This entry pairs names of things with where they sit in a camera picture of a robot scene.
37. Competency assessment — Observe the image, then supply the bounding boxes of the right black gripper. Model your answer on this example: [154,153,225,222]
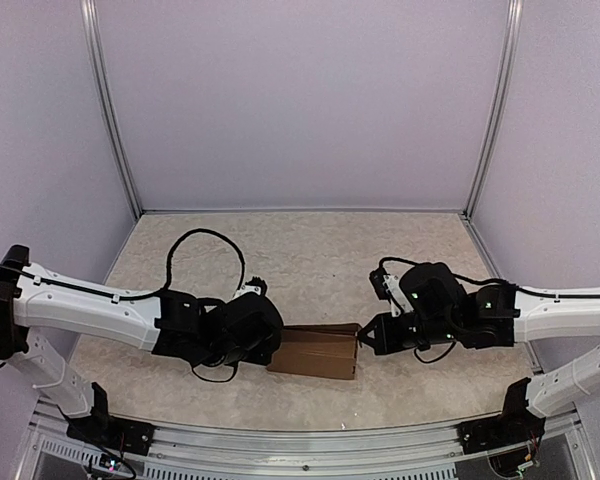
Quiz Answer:
[358,310,460,354]

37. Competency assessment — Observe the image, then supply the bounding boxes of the brown cardboard box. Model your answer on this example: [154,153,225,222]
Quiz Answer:
[266,323,361,381]

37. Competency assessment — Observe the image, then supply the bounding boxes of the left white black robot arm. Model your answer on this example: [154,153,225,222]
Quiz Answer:
[0,245,283,445]

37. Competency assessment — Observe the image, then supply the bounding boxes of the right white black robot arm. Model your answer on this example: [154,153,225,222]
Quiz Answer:
[357,262,600,444]

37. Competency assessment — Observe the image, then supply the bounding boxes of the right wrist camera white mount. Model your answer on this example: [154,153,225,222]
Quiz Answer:
[369,266,404,317]

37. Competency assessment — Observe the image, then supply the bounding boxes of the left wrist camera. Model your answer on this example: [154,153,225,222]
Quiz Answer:
[236,276,268,296]

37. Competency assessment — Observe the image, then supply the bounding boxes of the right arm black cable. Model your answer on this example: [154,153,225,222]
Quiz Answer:
[377,256,521,364]

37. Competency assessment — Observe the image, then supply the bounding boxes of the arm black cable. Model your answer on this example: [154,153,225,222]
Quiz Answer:
[162,228,246,384]
[377,256,521,364]

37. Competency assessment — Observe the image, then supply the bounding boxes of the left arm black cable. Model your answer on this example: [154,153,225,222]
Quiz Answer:
[162,228,246,384]

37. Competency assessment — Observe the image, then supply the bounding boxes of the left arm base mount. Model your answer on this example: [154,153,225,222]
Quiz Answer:
[66,416,156,456]

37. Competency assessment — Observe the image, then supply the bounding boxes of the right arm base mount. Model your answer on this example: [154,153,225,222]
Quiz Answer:
[457,413,546,455]

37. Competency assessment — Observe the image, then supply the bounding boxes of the front aluminium frame rail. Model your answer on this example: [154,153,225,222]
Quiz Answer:
[13,400,600,479]

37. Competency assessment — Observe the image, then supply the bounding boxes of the right aluminium corner post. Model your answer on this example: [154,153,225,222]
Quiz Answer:
[463,0,524,223]

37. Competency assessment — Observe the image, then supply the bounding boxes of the aluminium corner post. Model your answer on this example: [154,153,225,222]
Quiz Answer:
[463,0,524,223]
[80,0,144,220]

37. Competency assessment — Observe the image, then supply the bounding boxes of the left aluminium corner post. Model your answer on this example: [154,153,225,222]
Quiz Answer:
[80,0,144,220]

